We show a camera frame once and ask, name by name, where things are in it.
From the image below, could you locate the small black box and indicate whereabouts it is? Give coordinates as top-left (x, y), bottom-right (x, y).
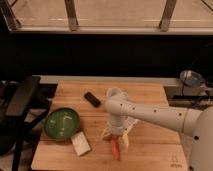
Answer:
top-left (84, 92), bottom-right (101, 107)

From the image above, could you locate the black office chair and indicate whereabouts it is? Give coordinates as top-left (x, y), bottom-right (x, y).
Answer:
top-left (0, 76), bottom-right (51, 171)

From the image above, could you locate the round silver blue object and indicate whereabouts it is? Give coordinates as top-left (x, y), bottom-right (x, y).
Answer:
top-left (180, 70), bottom-right (204, 87)

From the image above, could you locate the green ceramic bowl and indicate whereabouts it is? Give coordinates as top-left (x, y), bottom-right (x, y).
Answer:
top-left (44, 108), bottom-right (80, 141)

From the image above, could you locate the white sponge block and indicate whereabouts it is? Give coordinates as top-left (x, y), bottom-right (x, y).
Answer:
top-left (71, 132), bottom-right (91, 156)

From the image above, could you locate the metal window frame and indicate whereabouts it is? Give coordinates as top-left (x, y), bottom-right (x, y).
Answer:
top-left (0, 0), bottom-right (213, 35)

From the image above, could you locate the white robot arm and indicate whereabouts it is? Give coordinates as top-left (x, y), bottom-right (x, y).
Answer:
top-left (105, 93), bottom-right (213, 171)

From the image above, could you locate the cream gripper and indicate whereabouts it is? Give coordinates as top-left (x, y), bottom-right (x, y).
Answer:
top-left (101, 125), bottom-right (129, 149)

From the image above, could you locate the white labelled bottle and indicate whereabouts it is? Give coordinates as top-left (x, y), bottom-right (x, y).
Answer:
top-left (125, 117), bottom-right (139, 134)

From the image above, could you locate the translucent plastic cup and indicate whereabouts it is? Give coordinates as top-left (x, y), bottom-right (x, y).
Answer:
top-left (106, 87), bottom-right (128, 99)

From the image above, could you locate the wooden cutting board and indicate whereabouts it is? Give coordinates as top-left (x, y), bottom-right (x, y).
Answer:
top-left (31, 81), bottom-right (187, 171)

